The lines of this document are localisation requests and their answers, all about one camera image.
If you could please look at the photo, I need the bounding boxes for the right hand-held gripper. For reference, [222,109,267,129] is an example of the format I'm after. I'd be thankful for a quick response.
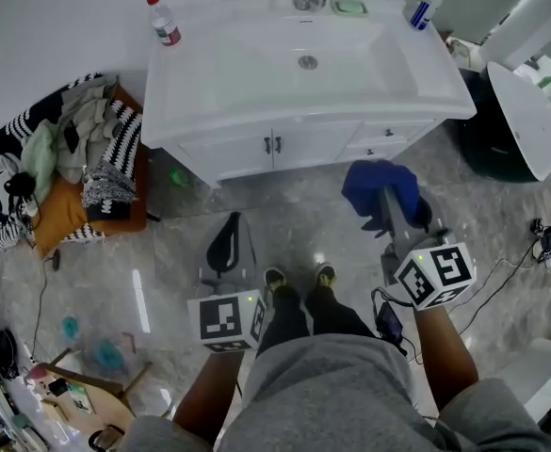
[360,183,477,312]

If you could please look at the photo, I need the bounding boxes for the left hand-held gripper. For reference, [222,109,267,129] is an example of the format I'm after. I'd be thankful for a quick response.
[187,212,267,353]

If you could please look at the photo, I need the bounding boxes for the blue cloth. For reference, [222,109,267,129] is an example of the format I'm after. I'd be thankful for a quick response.
[341,158,420,221]

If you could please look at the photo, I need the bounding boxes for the white sink cabinet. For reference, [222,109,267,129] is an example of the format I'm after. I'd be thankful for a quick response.
[140,0,478,188]

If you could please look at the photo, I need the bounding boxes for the person's right forearm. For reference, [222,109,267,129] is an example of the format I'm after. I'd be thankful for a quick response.
[413,305,480,416]

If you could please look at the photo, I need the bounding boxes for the person's left forearm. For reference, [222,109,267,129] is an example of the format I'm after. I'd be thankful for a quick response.
[172,348,247,443]

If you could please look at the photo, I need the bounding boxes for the green object under cabinet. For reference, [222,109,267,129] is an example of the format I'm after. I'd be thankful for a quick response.
[168,167,192,188]

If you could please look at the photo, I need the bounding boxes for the person's left shoe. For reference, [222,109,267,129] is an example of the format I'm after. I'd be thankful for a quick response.
[263,266,289,297]

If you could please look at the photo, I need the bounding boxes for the person's shoe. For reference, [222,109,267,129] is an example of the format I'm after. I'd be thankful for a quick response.
[313,262,338,292]
[263,266,289,297]

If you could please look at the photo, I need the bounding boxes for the person's right shoe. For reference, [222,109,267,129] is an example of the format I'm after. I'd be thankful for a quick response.
[313,262,338,292]

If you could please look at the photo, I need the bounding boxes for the black battery pack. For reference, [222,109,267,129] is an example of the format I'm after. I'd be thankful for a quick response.
[375,300,405,344]

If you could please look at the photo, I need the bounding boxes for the black round bin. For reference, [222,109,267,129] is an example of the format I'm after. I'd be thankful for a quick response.
[458,67,541,184]

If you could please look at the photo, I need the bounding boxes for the person's black trousers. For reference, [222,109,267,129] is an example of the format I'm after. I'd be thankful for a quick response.
[254,283,376,358]

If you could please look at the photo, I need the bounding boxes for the black and white striped blanket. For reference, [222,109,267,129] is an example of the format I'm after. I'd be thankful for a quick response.
[0,73,144,251]

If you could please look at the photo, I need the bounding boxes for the orange laundry basket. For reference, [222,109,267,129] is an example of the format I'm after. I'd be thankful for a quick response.
[0,85,148,259]

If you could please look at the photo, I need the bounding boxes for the small teal floor item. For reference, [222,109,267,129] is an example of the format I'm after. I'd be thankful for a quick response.
[61,315,81,344]

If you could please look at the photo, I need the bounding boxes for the person's grey sweatshirt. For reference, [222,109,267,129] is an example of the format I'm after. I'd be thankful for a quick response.
[118,333,551,452]

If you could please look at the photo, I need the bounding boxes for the grey beige garment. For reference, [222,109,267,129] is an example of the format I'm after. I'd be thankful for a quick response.
[57,82,122,186]

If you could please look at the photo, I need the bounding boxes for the wooden stool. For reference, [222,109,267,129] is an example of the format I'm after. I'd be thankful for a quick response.
[33,346,154,452]

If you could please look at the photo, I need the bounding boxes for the light green garment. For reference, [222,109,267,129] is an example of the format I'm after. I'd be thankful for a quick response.
[20,120,63,206]

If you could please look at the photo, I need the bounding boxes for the white ceramic block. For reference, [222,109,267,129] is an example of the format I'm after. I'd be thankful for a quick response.
[499,336,551,424]

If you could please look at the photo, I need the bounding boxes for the white and blue spray bottle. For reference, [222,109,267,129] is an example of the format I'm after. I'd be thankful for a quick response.
[410,0,447,31]

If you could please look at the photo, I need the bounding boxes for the soap dish with green soap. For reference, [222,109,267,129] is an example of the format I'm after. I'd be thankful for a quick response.
[329,0,369,19]

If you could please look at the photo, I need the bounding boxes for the red-capped clear plastic bottle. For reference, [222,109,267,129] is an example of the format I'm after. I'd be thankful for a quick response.
[146,0,183,48]

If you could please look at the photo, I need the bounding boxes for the thin black power cable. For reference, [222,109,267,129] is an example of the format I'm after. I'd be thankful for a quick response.
[457,235,543,336]

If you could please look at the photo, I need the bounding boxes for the black floor cable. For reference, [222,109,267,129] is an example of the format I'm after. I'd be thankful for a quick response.
[30,247,63,363]

